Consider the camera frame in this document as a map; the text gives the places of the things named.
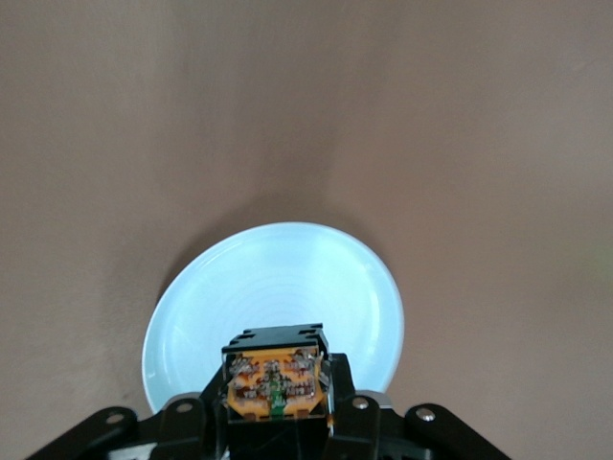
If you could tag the light blue round plate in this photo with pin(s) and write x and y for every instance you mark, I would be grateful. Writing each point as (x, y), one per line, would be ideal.
(268, 282)

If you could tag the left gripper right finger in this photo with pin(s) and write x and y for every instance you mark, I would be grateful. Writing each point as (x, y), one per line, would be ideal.
(359, 426)

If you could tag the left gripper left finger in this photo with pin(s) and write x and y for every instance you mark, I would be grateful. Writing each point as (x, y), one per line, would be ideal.
(187, 426)

